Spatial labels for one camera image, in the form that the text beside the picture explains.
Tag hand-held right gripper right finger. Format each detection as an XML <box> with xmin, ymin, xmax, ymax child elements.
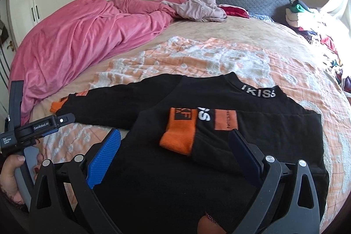
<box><xmin>229</xmin><ymin>128</ymin><xmax>321</xmax><ymax>234</ymax></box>

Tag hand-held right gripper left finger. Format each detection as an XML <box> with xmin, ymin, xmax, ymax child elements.
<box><xmin>29</xmin><ymin>128</ymin><xmax>122</xmax><ymax>234</ymax></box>

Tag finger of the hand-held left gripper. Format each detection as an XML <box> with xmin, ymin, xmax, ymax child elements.
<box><xmin>41</xmin><ymin>113</ymin><xmax>76</xmax><ymax>138</ymax></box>

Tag black sweater with orange cuffs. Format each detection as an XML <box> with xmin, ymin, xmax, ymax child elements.
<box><xmin>51</xmin><ymin>72</ymin><xmax>330</xmax><ymax>234</ymax></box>

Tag pile of mixed clothes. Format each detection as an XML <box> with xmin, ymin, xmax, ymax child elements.
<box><xmin>285</xmin><ymin>0</ymin><xmax>351</xmax><ymax>99</ymax></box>

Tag person's left hand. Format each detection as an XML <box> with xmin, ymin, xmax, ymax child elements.
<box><xmin>0</xmin><ymin>152</ymin><xmax>44</xmax><ymax>207</ymax></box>

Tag white door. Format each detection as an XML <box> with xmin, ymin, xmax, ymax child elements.
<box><xmin>0</xmin><ymin>0</ymin><xmax>20</xmax><ymax>119</ymax></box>

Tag pink blanket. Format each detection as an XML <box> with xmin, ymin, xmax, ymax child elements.
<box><xmin>8</xmin><ymin>0</ymin><xmax>187</xmax><ymax>125</ymax></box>

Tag orange patterned blanket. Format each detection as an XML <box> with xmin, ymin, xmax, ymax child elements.
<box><xmin>36</xmin><ymin>36</ymin><xmax>351</xmax><ymax>226</ymax></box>

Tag pink and grey bedding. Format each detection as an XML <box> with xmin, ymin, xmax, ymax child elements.
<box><xmin>30</xmin><ymin>13</ymin><xmax>342</xmax><ymax>125</ymax></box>

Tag dark patterned cloth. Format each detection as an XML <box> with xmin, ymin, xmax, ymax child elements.
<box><xmin>248</xmin><ymin>13</ymin><xmax>275</xmax><ymax>22</ymax></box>

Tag red pillow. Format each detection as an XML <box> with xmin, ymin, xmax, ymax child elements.
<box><xmin>218</xmin><ymin>4</ymin><xmax>250</xmax><ymax>19</ymax></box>

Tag mauve garment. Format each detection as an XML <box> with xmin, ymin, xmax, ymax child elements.
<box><xmin>162</xmin><ymin>0</ymin><xmax>227</xmax><ymax>23</ymax></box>

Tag white curtain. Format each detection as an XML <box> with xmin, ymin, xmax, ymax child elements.
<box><xmin>319</xmin><ymin>0</ymin><xmax>351</xmax><ymax>32</ymax></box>

